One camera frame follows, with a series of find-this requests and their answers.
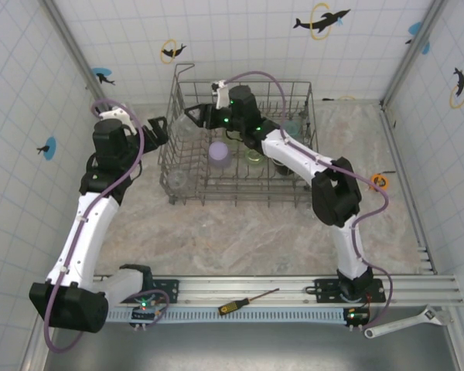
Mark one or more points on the blue circle dolphin sticker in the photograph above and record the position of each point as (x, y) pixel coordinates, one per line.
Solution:
(51, 148)

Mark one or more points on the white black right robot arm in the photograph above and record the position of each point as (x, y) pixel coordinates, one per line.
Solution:
(294, 152)

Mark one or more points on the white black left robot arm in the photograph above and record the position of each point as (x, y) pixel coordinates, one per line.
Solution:
(85, 232)

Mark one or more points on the green glass tumbler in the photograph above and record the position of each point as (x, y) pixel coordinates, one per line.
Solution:
(255, 157)

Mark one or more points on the yellow black screwdriver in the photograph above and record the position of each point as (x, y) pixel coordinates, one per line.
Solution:
(228, 308)

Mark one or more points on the black mug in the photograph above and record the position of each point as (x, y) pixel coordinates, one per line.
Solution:
(283, 170)

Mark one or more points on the lilac plastic cup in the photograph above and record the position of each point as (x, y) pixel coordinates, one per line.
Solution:
(220, 154)

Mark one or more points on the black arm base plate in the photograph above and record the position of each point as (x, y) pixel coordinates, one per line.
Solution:
(172, 290)
(325, 290)

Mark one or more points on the teal textured cup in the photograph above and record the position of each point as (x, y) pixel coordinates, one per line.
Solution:
(293, 128)

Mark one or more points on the aluminium side rail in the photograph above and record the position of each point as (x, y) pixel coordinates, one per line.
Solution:
(410, 193)

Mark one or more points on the blue splash dolphin sticker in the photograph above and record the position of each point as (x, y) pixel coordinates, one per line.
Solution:
(99, 72)

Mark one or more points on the aluminium corner post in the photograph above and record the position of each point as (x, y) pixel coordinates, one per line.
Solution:
(80, 58)
(414, 52)

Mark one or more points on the silver adjustable wrench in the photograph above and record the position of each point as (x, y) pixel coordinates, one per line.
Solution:
(402, 322)

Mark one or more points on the long aluminium mounting rail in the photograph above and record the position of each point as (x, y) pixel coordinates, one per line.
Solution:
(236, 282)

